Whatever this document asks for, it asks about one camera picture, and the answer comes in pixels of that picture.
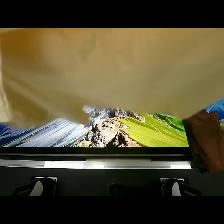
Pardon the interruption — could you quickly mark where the beige garment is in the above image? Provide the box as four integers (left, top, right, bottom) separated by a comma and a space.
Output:
0, 27, 224, 130

